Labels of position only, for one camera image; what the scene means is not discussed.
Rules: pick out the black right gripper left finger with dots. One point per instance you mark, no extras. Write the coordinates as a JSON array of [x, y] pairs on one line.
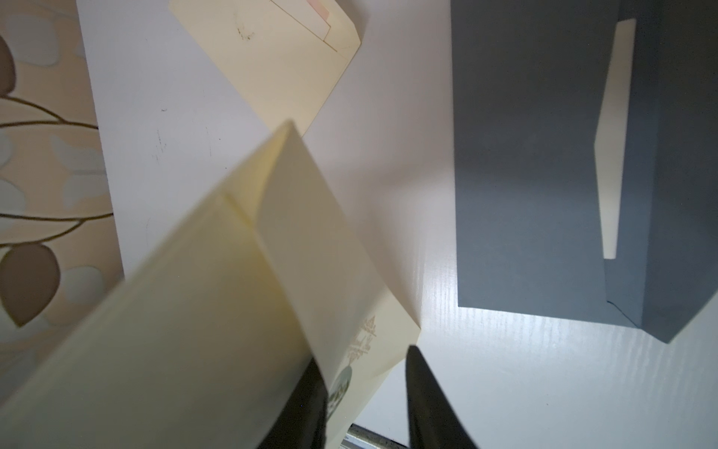
[[302, 422]]

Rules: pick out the cream envelope brown seal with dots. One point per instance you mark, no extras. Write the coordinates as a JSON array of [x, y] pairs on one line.
[[284, 57]]

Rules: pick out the cream envelope green seal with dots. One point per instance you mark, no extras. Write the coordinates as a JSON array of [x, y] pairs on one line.
[[206, 343]]

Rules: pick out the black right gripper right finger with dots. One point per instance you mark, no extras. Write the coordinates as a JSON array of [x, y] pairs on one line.
[[432, 420]]

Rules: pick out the dark grey envelope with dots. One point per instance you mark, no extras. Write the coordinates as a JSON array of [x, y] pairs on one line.
[[528, 80]]

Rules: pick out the white card grey envelope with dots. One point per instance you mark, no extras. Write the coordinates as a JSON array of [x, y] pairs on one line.
[[610, 141]]

